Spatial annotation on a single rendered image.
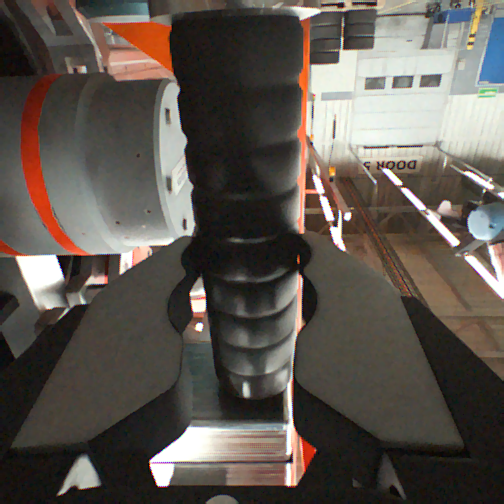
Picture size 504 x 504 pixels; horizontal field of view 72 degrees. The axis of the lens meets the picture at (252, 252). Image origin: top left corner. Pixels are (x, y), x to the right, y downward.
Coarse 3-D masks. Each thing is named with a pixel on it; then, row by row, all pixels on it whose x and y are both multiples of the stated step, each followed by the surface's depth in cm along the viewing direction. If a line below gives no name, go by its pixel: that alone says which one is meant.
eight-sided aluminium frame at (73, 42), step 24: (24, 0) 39; (48, 0) 42; (72, 0) 39; (48, 24) 42; (72, 24) 42; (96, 24) 44; (48, 48) 45; (72, 48) 44; (96, 48) 45; (72, 72) 47; (96, 264) 52; (120, 264) 51
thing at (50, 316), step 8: (48, 312) 33; (56, 312) 34; (64, 312) 34; (40, 320) 32; (48, 320) 33; (56, 320) 33; (40, 328) 32; (192, 328) 32; (184, 336) 31; (192, 336) 31
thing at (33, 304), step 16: (16, 256) 30; (32, 256) 32; (48, 256) 35; (0, 272) 31; (16, 272) 31; (32, 272) 32; (48, 272) 35; (0, 288) 32; (16, 288) 32; (32, 288) 32; (48, 288) 34; (64, 288) 37; (32, 304) 33; (48, 304) 34; (64, 304) 37; (16, 320) 34; (32, 320) 34; (16, 336) 35; (32, 336) 35; (16, 352) 36
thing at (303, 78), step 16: (304, 32) 60; (304, 48) 61; (304, 64) 62; (304, 80) 64; (304, 96) 65; (304, 112) 67; (304, 128) 68; (304, 144) 70; (304, 160) 71; (304, 176) 73; (304, 192) 75
